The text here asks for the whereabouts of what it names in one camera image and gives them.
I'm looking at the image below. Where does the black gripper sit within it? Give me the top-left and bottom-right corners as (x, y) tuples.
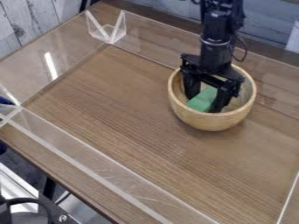
(180, 37), (244, 113)

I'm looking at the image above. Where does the green rectangular block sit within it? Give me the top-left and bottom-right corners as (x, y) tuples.
(187, 77), (226, 113)

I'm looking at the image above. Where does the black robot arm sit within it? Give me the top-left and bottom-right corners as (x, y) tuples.
(180, 0), (244, 113)

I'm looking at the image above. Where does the light wooden bowl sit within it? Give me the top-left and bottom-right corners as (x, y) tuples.
(167, 64), (258, 131)

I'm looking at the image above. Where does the blue object at left edge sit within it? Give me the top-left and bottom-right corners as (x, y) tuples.
(0, 96), (15, 105)

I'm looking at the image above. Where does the black table leg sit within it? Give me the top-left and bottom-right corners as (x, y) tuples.
(43, 178), (56, 200)

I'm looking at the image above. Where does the clear acrylic corner bracket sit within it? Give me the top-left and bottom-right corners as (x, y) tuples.
(84, 10), (127, 45)

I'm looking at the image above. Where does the clear acrylic barrier wall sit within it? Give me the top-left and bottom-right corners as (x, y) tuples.
(0, 10), (299, 224)

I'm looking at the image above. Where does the black metal bracket with screw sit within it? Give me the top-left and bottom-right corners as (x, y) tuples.
(39, 195), (80, 224)

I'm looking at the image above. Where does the black cable loop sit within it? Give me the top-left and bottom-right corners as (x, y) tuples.
(0, 197), (54, 224)

